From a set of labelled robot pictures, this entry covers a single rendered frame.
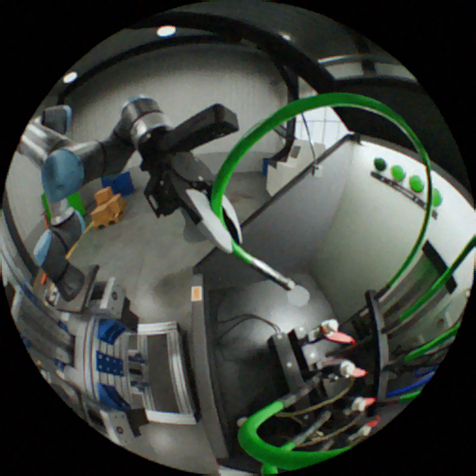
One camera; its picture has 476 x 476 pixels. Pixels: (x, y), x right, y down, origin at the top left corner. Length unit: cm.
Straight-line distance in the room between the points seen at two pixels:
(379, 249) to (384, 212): 11
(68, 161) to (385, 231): 64
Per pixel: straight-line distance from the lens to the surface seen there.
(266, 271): 22
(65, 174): 24
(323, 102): 15
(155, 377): 130
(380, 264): 49
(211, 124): 16
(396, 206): 45
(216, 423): 44
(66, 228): 64
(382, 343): 40
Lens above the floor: 135
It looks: 38 degrees down
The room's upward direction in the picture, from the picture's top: straight up
